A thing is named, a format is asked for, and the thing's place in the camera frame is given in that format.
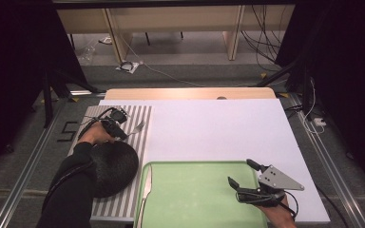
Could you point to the white board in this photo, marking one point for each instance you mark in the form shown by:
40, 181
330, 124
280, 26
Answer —
218, 133

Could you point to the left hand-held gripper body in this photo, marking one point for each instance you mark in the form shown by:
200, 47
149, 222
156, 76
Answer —
115, 116

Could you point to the black round plate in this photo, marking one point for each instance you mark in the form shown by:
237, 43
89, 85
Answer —
117, 171

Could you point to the green tray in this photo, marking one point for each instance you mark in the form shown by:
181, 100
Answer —
196, 196

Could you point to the person's right hand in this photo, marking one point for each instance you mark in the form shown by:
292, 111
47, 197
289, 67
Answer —
278, 217

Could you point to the small white object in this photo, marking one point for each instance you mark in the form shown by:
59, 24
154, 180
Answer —
106, 40

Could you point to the light wooden table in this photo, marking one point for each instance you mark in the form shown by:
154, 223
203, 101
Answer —
171, 94

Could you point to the white power adapter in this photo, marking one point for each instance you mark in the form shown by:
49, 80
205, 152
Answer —
319, 121

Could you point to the black curtain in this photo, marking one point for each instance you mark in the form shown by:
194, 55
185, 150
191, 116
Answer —
355, 79
6, 79

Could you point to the aluminium floor rail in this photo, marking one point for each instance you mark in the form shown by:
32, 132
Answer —
22, 180
332, 177

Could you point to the clear plastic bag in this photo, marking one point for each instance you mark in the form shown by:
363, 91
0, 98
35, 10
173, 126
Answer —
87, 52

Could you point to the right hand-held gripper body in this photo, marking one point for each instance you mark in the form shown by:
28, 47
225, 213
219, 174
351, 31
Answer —
278, 180

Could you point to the black metal stand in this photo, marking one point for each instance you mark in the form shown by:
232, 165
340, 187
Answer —
47, 104
306, 91

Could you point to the grey striped placemat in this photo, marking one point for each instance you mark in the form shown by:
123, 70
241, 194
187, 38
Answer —
139, 114

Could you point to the silver fork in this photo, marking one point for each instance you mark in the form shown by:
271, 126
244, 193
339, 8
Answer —
138, 127

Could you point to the light wooden desk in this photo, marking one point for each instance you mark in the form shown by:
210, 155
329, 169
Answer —
171, 19

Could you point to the person's left hand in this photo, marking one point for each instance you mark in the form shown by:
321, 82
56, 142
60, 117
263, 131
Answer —
96, 134

